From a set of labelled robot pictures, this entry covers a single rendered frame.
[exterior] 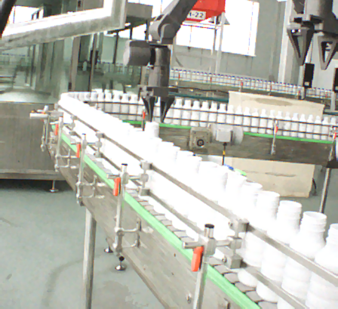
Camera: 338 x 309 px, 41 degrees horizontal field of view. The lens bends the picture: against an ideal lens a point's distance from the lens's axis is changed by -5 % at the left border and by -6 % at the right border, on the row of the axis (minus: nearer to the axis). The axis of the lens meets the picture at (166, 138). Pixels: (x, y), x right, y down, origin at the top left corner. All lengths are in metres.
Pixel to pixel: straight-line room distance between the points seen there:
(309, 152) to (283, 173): 2.44
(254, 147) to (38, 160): 2.35
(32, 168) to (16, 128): 0.44
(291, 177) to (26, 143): 3.16
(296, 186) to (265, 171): 0.46
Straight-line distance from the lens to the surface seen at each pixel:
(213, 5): 8.30
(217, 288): 0.86
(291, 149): 3.31
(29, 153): 4.72
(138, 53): 1.24
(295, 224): 0.75
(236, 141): 3.06
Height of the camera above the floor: 1.35
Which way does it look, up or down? 8 degrees down
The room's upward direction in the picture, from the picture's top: 6 degrees clockwise
